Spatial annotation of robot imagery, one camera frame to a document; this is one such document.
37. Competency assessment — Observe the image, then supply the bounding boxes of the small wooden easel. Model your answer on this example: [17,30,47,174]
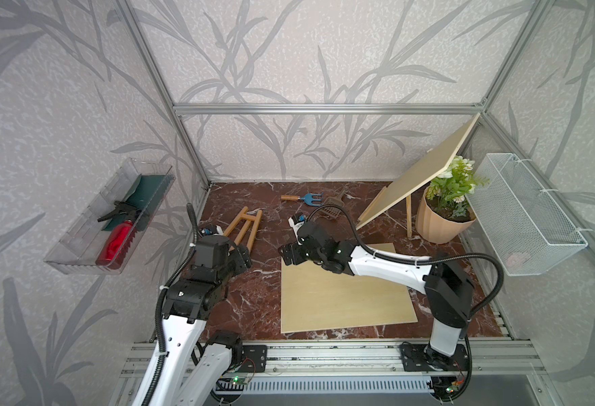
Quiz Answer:
[223,206,263,252]

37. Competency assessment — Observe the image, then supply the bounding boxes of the light plywood board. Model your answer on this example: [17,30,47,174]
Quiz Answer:
[280,262,417,334]

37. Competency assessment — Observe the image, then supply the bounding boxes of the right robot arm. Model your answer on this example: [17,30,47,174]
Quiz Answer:
[278,221,474,358]

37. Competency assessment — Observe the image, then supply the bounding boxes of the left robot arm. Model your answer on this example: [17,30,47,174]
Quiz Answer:
[133,235,252,405]

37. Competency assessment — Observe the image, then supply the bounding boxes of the brown slotted scoop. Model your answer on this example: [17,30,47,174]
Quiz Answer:
[320,189,347,220]

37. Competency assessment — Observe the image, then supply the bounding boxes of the blue garden fork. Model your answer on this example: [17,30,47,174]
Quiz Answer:
[280,193,323,207]

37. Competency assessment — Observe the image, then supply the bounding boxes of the green flat sheet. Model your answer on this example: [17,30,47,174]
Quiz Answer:
[97,175,170,232]

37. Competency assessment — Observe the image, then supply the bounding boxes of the red spray bottle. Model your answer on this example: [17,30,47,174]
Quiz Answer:
[95,220,137,270]

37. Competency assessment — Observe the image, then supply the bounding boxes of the beige ribbed flower pot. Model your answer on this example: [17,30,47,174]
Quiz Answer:
[415,196,477,245]

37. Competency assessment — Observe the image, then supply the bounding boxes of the green white-flowered plant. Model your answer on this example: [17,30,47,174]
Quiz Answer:
[425,155,488,223]

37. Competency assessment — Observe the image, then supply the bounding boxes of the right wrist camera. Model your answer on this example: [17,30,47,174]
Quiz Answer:
[288,213,307,238]

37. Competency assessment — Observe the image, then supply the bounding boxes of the right black cable conduit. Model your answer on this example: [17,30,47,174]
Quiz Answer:
[306,204,505,321]

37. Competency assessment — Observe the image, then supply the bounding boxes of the black cable conduit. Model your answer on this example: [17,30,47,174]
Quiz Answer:
[139,202,199,406]
[306,204,505,321]

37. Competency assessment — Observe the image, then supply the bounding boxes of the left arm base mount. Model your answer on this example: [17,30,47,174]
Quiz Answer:
[228,344,269,374]

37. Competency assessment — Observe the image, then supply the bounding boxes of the left black cable conduit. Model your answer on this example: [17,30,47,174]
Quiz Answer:
[139,202,199,406]

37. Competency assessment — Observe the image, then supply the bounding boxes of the aluminium frame rails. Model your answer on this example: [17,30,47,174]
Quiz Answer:
[114,0,595,346]

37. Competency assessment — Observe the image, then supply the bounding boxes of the clear plastic wall bin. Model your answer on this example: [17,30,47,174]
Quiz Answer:
[45,158,176,276]

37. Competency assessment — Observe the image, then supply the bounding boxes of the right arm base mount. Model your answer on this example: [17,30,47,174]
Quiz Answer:
[398,342,472,373]

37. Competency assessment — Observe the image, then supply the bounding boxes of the white wire mesh basket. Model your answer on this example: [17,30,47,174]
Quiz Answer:
[468,153,588,277]

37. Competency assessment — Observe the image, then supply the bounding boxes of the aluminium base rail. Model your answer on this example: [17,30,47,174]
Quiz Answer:
[109,341,549,397]

